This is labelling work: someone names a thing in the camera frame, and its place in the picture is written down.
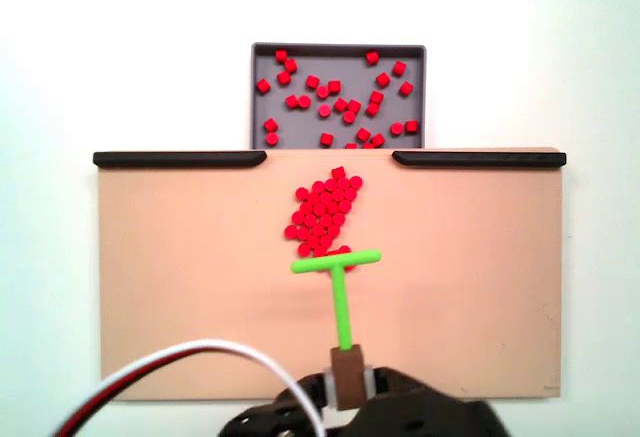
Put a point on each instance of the grey rectangular tray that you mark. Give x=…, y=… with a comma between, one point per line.
x=350, y=69

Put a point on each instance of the green T-shaped pusher tool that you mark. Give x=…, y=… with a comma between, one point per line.
x=340, y=307

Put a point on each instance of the beige flat board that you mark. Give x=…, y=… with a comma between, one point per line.
x=200, y=282

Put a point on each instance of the black board edge rail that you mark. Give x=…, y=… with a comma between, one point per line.
x=175, y=159
x=475, y=159

